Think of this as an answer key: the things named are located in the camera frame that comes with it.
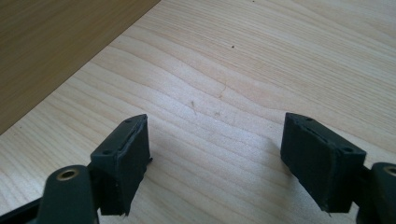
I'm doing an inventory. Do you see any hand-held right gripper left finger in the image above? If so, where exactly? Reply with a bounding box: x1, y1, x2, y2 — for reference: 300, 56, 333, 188
90, 113, 153, 217

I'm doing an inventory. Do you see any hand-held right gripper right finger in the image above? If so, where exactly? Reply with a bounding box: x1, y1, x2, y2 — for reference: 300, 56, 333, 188
279, 112, 368, 216

